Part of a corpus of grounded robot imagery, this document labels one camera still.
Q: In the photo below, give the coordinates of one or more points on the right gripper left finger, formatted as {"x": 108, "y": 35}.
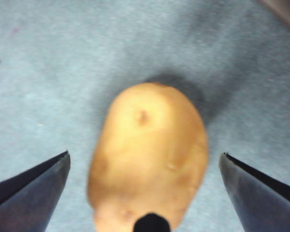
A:
{"x": 26, "y": 203}

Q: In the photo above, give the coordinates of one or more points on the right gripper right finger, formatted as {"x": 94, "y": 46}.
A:
{"x": 261, "y": 200}

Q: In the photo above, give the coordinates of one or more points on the brown potato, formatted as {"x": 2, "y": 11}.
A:
{"x": 147, "y": 157}

